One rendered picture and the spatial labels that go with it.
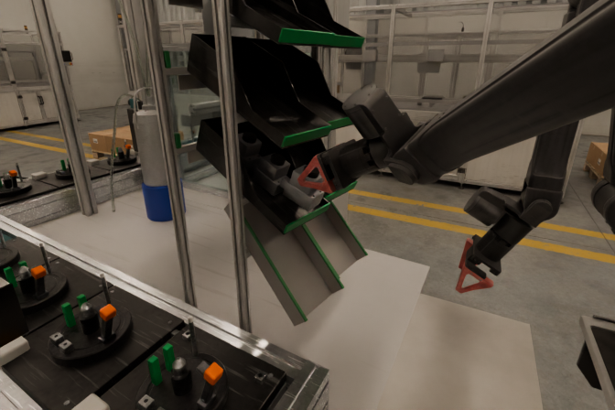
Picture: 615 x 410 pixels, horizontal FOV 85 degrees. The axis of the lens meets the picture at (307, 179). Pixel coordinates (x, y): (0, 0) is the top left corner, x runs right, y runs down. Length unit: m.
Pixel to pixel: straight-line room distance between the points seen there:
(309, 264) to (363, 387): 0.27
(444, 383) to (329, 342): 0.25
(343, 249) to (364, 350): 0.24
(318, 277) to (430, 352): 0.31
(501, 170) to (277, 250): 3.87
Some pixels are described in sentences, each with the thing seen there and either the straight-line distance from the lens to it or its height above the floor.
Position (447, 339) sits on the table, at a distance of 0.95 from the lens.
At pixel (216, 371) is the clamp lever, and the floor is 1.07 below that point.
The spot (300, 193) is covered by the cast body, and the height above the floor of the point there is 1.25.
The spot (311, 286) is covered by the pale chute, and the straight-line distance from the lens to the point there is 0.77.
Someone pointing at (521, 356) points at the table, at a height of 0.86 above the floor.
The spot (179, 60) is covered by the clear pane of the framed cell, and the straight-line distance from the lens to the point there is 1.70.
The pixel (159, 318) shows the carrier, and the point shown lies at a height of 0.97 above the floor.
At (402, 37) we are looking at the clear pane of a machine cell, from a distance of 4.37.
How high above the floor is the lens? 1.49
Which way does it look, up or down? 20 degrees down
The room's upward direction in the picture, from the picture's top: straight up
